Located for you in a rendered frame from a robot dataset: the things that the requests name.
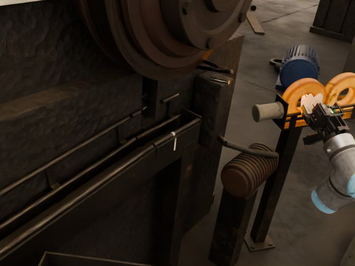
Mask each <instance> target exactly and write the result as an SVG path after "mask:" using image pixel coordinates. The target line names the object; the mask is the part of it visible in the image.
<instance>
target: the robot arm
mask: <svg viewBox="0 0 355 266"><path fill-rule="evenodd" d="M322 99H323V96H322V94H320V93H319V94H317V95H316V96H315V97H314V98H313V96H312V94H309V95H307V94H305V95H303V96H302V98H301V115H302V117H303V119H304V120H305V122H306V124H308V125H309V126H310V127H311V129H313V130H314V131H317V134H313V135H308V136H306V137H304V138H303V141H304V145H315V144H317V143H319V142H321V141H323V143H324V146H323V150H324V152H325V153H326V155H327V157H328V159H329V161H330V163H331V164H332V166H333V168H334V171H333V172H332V173H331V174H330V175H329V176H327V177H326V178H325V179H324V180H323V181H322V182H321V183H320V184H319V185H318V186H316V187H315V188H314V190H313V191H312V194H311V198H312V201H313V203H314V205H315V206H316V207H317V208H318V209H319V210H320V211H322V212H324V213H328V214H331V213H334V212H336V211H337V210H338V209H339V208H340V207H342V206H344V205H347V204H349V203H351V202H354V201H355V139H354V138H353V136H352V135H351V134H347V132H348V131H349V127H348V126H347V124H346V123H345V122H344V120H343V119H342V117H343V115H344V113H343V111H342V110H341V108H340V107H339V105H338V104H337V102H335V103H334V105H332V106H331V105H328V104H325V103H322ZM336 106H338V108H339V109H340V111H341V112H340V113H337V111H336V110H335V108H336Z"/></svg>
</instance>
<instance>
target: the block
mask: <svg viewBox="0 0 355 266"><path fill-rule="evenodd" d="M210 77H214V78H219V79H224V80H229V81H230V82H229V84H224V83H220V82H215V81H210V80H209V78H210ZM233 84H234V79H232V78H230V77H227V76H225V75H222V74H220V73H217V72H213V71H206V72H204V73H202V74H199V75H198V76H197V78H196V81H195V90H194V97H193V105H192V112H194V113H196V114H197V115H200V116H202V118H201V120H202V122H201V126H200V132H199V139H198V144H199V145H201V146H203V147H205V148H207V149H212V148H214V147H215V146H217V145H218V144H220V142H219V141H218V140H217V138H218V136H219V135H221V136H222V137H223V136H224V132H225V127H226V121H227V116H228V111H229V106H230V100H231V95H232V90H233Z"/></svg>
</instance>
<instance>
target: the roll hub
mask: <svg viewBox="0 0 355 266"><path fill-rule="evenodd" d="M185 1H193V5H194V8H193V11H192V13H191V14H188V15H186V14H184V11H183V5H184V3H185ZM251 3H252V0H161V7H162V12H163V16H164V20H165V22H166V25H167V27H168V29H169V31H170V32H171V34H172V35H173V36H174V37H175V38H176V39H177V40H178V41H179V42H181V43H183V44H186V45H189V46H192V47H194V48H197V49H199V50H204V51H209V50H213V49H216V48H218V47H219V46H221V45H223V44H224V43H225V42H226V41H228V40H229V39H230V38H231V37H232V36H233V34H234V33H235V31H236V30H237V29H238V27H239V26H240V25H241V23H240V22H239V19H238V17H239V15H240V13H241V12H246V13H247V12H248V10H249V8H250V5H251ZM209 37H214V40H215V44H214V46H213V48H211V49H207V46H206V42H207V39H208V38H209Z"/></svg>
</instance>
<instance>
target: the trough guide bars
mask: <svg viewBox="0 0 355 266"><path fill-rule="evenodd" d="M345 96H346V94H345V95H341V96H338V98H337V99H340V100H342V99H343V98H344V97H345ZM298 105H301V101H300V102H297V106H298ZM339 107H340V108H341V109H342V108H349V107H353V108H350V109H343V110H342V111H343V113H345V112H352V113H351V116H350V117H351V119H355V103H351V104H344V105H340V106H339ZM300 115H301V112H295V113H288V114H287V116H286V117H291V118H288V119H286V121H285V122H289V130H292V129H295V125H296V121H297V120H303V117H302V116H301V117H297V116H300ZM351 119H350V120H351Z"/></svg>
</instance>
